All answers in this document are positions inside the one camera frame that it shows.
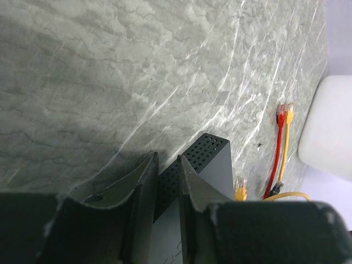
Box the black power cable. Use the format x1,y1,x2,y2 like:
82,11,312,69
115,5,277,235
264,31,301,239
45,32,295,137
268,180,284,198

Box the orange ethernet cable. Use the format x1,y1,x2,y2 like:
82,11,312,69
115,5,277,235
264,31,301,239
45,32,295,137
233,102,313,203

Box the black network switch box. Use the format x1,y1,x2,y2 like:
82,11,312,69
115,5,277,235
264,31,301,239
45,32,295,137
148,133,234,263

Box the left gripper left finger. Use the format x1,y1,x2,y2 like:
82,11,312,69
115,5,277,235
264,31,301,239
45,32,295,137
37,152,158,263

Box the red ethernet cable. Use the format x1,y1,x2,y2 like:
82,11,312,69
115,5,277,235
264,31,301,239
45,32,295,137
263,103,287,200

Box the white plastic basin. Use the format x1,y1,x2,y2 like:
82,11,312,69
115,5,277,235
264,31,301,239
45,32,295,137
298,75,351,180

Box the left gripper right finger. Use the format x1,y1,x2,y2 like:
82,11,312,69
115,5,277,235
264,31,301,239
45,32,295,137
177,155,233,263

